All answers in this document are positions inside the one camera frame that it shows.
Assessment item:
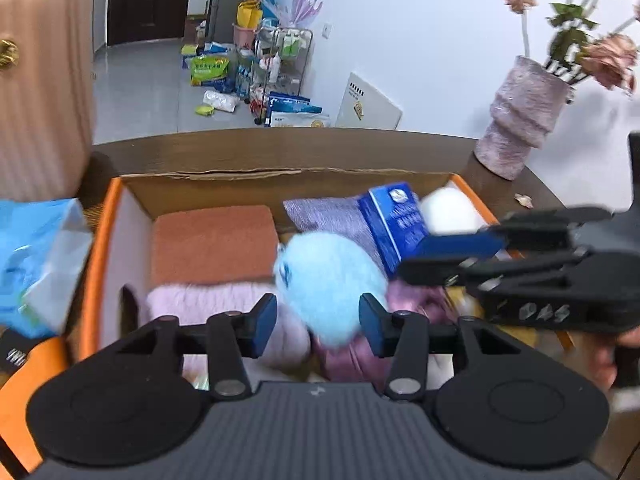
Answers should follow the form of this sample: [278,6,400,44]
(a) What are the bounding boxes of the dried pink flowers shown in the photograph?
[500,0,639,104]

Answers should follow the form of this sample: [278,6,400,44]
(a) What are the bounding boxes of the blue wet wipes pack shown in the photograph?
[1,198,93,338]

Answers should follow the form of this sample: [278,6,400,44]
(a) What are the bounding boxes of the pink textured vase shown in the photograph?
[474,55,570,181]

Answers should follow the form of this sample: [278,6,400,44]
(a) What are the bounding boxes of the orange cardboard box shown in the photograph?
[75,168,518,360]

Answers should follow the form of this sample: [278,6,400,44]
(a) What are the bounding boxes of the white round sponge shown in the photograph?
[419,188,486,235]

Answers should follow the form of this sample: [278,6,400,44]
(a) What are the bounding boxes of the light blue fluffy puff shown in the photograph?
[273,231,388,349]

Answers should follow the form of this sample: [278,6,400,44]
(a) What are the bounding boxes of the layered brown sponge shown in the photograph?
[151,205,279,286]

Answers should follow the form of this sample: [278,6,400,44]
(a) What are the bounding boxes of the pink ribbed suitcase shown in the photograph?
[1,0,94,202]

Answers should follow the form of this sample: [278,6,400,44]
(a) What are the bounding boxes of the green yellow bag on floor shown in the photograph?
[190,55,230,87]

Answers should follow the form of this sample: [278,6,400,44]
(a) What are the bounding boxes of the orange strap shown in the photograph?
[0,335,72,476]

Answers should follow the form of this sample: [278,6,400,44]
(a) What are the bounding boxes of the purple knitted cloth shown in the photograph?
[283,196,385,272]

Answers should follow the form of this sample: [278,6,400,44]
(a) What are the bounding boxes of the pink satin scrunchie bow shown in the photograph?
[314,280,458,392]

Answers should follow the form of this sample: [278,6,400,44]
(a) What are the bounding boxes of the white panel on floor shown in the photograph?
[334,72,402,130]

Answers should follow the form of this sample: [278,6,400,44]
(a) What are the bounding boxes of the wire storage rack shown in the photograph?
[250,25,314,96]

